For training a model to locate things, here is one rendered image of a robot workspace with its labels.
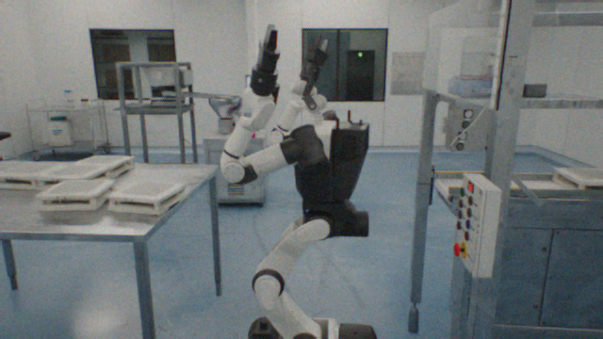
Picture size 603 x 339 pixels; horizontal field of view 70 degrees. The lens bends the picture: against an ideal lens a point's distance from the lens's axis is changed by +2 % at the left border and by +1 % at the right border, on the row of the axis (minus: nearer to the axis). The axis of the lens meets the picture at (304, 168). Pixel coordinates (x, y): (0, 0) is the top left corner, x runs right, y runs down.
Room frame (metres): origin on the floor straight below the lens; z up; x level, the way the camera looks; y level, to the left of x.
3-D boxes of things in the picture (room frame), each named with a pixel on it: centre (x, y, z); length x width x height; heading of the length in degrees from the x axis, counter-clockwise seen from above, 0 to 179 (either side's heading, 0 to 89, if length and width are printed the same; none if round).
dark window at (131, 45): (7.07, 2.72, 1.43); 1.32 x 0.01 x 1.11; 91
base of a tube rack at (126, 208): (1.85, 0.71, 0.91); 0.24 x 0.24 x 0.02; 77
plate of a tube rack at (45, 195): (1.88, 1.04, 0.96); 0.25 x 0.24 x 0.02; 2
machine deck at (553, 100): (2.00, -0.97, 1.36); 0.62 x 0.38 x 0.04; 86
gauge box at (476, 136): (1.87, -0.76, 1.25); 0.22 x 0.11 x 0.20; 86
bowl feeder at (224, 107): (4.58, 0.78, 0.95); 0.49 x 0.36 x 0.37; 91
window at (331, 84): (7.10, -0.65, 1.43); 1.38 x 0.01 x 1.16; 91
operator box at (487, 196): (1.16, -0.51, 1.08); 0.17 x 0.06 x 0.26; 176
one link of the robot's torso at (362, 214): (1.71, -0.13, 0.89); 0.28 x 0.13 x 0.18; 86
